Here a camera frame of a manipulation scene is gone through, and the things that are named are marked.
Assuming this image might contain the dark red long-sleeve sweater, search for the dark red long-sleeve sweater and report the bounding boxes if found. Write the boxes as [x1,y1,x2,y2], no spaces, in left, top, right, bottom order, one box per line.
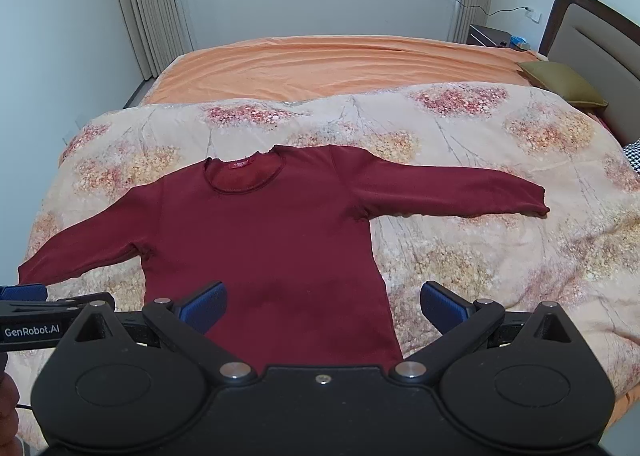
[18,145,548,369]

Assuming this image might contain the person's left hand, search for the person's left hand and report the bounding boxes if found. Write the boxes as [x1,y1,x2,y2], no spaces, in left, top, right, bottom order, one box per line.
[0,353,23,456]

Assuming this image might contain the floral beige quilt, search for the floral beige quilt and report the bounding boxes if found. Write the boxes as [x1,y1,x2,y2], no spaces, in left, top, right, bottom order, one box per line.
[8,80,640,452]

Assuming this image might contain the black white checkered cloth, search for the black white checkered cloth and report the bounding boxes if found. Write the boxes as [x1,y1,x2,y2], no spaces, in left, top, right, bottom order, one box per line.
[623,140,640,173]

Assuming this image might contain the orange bed sheet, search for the orange bed sheet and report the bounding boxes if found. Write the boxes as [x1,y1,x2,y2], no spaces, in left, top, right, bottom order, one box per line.
[142,35,541,104]

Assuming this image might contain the olive green pillow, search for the olive green pillow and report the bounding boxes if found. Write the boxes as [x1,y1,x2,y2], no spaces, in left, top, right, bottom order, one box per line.
[518,61,608,111]

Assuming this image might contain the blue item on nightstand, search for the blue item on nightstand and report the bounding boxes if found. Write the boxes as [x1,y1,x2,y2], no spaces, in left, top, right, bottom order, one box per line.
[509,35,530,51]

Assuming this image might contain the dark wooden nightstand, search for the dark wooden nightstand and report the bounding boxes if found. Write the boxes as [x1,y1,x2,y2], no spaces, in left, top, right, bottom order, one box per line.
[466,24,511,48]

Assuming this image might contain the brown padded headboard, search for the brown padded headboard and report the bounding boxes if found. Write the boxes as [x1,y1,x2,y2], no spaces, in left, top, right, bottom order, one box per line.
[538,0,640,145]

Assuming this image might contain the beige left curtain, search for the beige left curtain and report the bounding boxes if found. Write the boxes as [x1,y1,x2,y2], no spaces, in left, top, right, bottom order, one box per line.
[118,0,193,80]

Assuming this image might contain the white wall socket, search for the white wall socket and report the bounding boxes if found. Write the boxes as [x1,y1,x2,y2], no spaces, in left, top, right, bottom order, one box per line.
[525,8,541,23]

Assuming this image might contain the black power cable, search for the black power cable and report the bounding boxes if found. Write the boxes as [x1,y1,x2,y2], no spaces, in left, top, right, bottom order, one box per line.
[444,0,532,19]

